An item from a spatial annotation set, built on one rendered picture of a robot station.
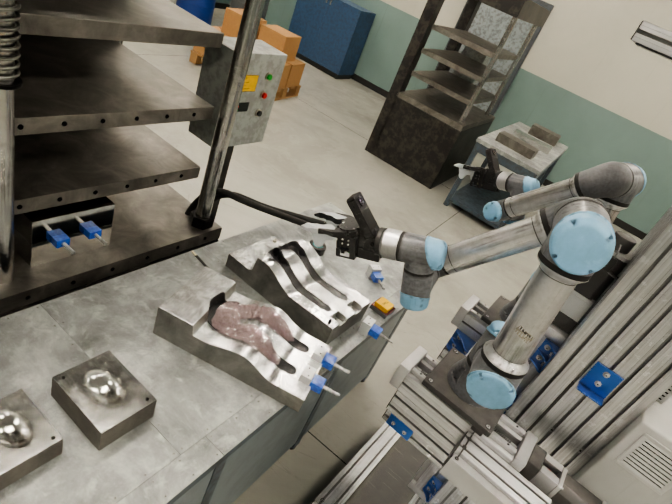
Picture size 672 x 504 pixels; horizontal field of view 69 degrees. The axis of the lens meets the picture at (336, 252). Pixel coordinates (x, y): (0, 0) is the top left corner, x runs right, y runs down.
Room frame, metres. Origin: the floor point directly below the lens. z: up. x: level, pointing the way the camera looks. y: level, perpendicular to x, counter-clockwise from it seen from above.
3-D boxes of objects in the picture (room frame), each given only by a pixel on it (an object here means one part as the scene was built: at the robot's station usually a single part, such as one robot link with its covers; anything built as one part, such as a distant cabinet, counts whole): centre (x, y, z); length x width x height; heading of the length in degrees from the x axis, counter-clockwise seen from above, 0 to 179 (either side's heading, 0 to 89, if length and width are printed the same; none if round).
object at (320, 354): (1.16, -0.13, 0.86); 0.13 x 0.05 x 0.05; 84
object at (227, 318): (1.14, 0.14, 0.90); 0.26 x 0.18 x 0.08; 84
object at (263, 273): (1.49, 0.08, 0.87); 0.50 x 0.26 x 0.14; 67
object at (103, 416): (0.74, 0.38, 0.84); 0.20 x 0.15 x 0.07; 67
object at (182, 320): (1.13, 0.15, 0.86); 0.50 x 0.26 x 0.11; 84
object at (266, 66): (1.96, 0.64, 0.74); 0.30 x 0.22 x 1.47; 157
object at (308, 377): (1.05, -0.12, 0.86); 0.13 x 0.05 x 0.05; 84
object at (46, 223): (1.31, 1.03, 0.87); 0.50 x 0.27 x 0.17; 67
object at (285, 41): (6.28, 2.00, 0.37); 1.20 x 0.82 x 0.74; 77
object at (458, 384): (1.11, -0.52, 1.09); 0.15 x 0.15 x 0.10
